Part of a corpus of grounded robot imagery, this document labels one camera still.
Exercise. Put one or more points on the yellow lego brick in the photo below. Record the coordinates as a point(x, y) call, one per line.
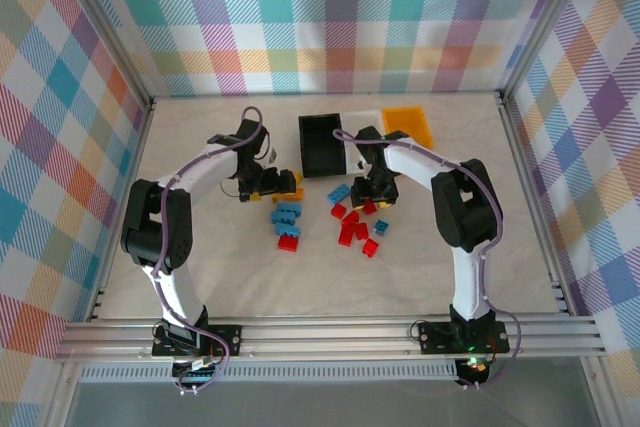
point(292, 195)
point(298, 178)

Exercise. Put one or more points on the black plastic container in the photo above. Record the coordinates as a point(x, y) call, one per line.
point(320, 147)

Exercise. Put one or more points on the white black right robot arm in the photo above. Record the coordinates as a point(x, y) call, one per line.
point(467, 287)

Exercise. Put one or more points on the yellow plastic container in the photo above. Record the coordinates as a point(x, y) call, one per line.
point(407, 122)

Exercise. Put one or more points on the small blue lego brick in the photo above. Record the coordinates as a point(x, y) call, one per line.
point(381, 228)

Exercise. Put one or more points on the aluminium frame post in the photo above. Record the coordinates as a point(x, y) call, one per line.
point(102, 12)
point(547, 12)

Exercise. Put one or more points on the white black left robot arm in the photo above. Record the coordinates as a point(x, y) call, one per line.
point(175, 292)

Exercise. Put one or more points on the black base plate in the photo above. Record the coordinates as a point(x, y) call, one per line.
point(227, 339)
point(432, 337)

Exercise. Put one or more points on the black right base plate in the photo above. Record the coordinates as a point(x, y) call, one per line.
point(432, 337)

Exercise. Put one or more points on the white plastic container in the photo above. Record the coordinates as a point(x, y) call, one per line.
point(357, 119)

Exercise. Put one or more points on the aluminium side rail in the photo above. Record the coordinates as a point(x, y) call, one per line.
point(534, 197)
point(138, 147)

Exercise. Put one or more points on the aluminium cross rail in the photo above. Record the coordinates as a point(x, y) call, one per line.
point(325, 334)

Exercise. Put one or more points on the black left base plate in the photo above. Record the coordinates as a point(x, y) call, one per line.
point(227, 339)

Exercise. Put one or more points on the controller board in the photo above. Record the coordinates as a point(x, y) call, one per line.
point(195, 372)
point(472, 369)

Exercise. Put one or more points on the right controller board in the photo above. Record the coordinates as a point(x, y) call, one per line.
point(472, 369)

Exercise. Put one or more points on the left controller board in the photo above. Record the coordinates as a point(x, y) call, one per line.
point(195, 372)

